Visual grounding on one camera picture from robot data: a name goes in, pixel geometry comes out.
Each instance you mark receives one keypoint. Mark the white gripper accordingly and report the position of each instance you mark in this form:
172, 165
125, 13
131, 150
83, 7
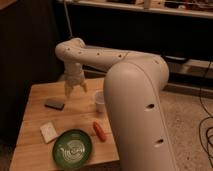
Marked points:
74, 75

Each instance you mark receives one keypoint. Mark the dark grey eraser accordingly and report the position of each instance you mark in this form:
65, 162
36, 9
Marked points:
51, 103

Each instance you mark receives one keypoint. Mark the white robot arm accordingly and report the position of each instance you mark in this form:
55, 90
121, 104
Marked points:
131, 92

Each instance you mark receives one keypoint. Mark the white sponge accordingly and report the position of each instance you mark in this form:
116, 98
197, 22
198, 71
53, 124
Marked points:
48, 132

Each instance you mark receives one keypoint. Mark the white paper cup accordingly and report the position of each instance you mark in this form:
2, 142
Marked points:
99, 101

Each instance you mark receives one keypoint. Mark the wooden table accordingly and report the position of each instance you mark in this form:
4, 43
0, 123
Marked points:
33, 154

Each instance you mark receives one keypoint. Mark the orange carrot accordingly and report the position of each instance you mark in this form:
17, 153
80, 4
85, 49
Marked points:
99, 132

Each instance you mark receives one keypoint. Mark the green patterned plate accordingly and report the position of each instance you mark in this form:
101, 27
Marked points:
72, 149

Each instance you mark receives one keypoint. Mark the metal pole stand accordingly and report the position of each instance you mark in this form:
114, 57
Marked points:
68, 19

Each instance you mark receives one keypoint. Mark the black object on shelf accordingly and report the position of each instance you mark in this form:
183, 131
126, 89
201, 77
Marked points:
172, 59

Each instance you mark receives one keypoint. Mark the long white shelf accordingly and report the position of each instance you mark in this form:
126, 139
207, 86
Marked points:
192, 77

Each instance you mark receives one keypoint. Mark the upper wooden shelf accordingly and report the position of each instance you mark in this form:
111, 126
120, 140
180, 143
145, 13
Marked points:
139, 8

